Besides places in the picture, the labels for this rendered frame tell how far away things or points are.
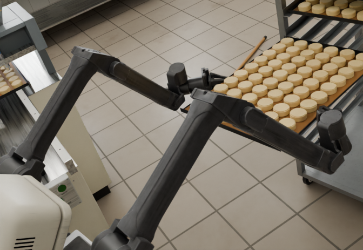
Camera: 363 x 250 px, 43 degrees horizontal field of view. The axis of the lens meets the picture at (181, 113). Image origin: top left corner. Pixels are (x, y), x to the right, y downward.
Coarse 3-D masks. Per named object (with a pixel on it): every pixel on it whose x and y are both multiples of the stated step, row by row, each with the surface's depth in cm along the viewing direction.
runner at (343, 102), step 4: (360, 80) 251; (356, 84) 248; (360, 84) 251; (352, 88) 246; (356, 88) 249; (360, 88) 248; (348, 92) 244; (352, 92) 247; (356, 92) 246; (344, 96) 242; (348, 96) 245; (352, 96) 244; (340, 100) 240; (344, 100) 243; (348, 100) 242; (336, 104) 238; (340, 104) 242; (344, 104) 241; (332, 108) 237; (316, 128) 229; (312, 132) 228; (316, 132) 229; (308, 136) 226; (312, 136) 228; (316, 136) 227; (312, 140) 225
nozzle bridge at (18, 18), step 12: (12, 12) 220; (24, 12) 216; (12, 24) 207; (24, 24) 207; (36, 24) 210; (0, 36) 204; (12, 36) 215; (24, 36) 218; (36, 36) 212; (0, 48) 214; (12, 48) 217; (24, 48) 216; (36, 48) 216; (0, 60) 212; (12, 60) 215; (48, 60) 231; (48, 72) 234
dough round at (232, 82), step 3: (228, 78) 161; (231, 78) 161; (234, 78) 161; (237, 78) 161; (225, 81) 160; (228, 81) 160; (231, 81) 159; (234, 81) 159; (237, 81) 159; (228, 84) 159; (231, 84) 158; (234, 84) 159; (237, 84) 160; (228, 87) 160; (231, 87) 159
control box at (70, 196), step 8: (64, 176) 167; (48, 184) 166; (56, 184) 165; (64, 184) 167; (72, 184) 169; (56, 192) 166; (64, 192) 168; (72, 192) 170; (64, 200) 169; (72, 200) 172; (80, 200) 174
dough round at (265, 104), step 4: (260, 100) 146; (264, 100) 145; (268, 100) 145; (272, 100) 145; (260, 104) 144; (264, 104) 144; (268, 104) 143; (272, 104) 144; (260, 108) 144; (264, 108) 143; (268, 108) 143
